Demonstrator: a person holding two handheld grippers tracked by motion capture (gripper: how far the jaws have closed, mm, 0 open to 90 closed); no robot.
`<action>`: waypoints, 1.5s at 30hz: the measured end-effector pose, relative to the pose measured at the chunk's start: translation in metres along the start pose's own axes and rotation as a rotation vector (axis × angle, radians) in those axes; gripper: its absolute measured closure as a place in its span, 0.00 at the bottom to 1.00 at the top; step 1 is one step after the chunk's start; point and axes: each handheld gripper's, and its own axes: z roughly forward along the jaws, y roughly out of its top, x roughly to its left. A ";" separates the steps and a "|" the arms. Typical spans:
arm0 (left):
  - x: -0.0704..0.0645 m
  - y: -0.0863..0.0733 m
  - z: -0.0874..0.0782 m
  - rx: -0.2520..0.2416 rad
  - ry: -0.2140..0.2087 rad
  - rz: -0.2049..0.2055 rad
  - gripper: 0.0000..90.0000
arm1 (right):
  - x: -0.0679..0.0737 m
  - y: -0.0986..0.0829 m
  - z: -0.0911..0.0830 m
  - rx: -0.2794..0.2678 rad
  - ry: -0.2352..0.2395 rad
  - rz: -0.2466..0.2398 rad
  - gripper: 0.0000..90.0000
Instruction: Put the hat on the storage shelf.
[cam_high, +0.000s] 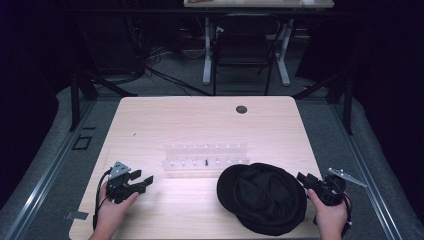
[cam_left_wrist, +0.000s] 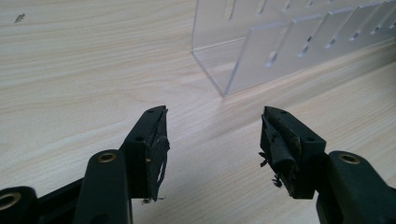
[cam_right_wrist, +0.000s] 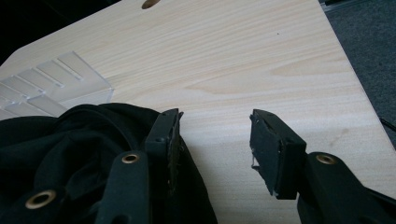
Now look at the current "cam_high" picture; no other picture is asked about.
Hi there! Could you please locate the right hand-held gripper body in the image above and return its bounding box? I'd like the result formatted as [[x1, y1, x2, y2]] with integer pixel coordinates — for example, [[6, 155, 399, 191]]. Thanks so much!
[[303, 167, 368, 207]]

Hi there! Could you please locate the white-legged desk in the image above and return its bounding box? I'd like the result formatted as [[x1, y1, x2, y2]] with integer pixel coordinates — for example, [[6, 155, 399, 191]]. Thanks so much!
[[183, 0, 335, 87]]

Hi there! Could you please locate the grey tape piece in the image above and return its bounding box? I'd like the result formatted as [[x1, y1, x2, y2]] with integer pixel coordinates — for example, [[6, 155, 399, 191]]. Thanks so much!
[[64, 210, 90, 221]]

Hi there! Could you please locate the person's left hand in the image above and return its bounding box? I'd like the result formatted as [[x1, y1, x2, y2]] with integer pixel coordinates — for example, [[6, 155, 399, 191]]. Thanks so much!
[[96, 182, 140, 239]]

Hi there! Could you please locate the clear acrylic rack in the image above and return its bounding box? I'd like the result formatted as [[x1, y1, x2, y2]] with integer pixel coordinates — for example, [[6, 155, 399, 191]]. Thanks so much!
[[161, 143, 250, 173]]

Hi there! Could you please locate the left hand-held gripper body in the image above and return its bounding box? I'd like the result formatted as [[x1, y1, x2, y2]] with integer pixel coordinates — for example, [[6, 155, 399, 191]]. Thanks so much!
[[105, 161, 147, 205]]

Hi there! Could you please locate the black cap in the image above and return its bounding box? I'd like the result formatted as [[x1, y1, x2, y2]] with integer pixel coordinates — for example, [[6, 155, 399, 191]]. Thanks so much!
[[216, 162, 308, 237]]

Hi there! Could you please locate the bundle of floor cables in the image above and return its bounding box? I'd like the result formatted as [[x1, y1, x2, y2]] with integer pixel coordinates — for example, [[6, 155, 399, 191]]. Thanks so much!
[[126, 16, 214, 97]]

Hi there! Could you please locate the black chair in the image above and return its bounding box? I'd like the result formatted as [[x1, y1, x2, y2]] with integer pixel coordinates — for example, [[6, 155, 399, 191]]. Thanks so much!
[[211, 13, 282, 96]]

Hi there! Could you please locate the black metal stand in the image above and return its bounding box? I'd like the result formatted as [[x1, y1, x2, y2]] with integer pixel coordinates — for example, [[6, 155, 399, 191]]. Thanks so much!
[[68, 23, 138, 132], [292, 66, 354, 136]]

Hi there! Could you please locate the person's right hand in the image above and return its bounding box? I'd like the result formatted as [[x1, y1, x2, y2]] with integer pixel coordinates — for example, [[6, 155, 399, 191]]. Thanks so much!
[[306, 188, 350, 240]]

